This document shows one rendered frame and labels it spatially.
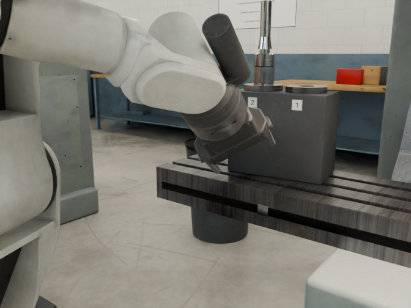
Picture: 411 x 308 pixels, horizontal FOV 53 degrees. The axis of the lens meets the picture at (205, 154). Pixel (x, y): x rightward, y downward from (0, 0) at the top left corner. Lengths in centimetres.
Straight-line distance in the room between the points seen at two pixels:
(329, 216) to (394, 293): 18
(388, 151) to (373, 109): 398
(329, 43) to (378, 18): 60
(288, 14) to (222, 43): 513
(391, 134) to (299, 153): 40
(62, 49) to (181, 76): 12
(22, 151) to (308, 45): 502
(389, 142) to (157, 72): 90
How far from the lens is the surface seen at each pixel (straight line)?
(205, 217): 267
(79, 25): 42
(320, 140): 88
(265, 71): 94
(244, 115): 58
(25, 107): 64
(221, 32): 48
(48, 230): 70
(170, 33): 51
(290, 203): 82
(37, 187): 63
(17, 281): 76
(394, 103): 122
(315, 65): 542
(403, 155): 115
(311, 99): 87
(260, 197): 85
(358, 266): 76
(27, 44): 41
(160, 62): 43
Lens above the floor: 120
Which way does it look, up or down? 14 degrees down
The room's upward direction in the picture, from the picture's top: straight up
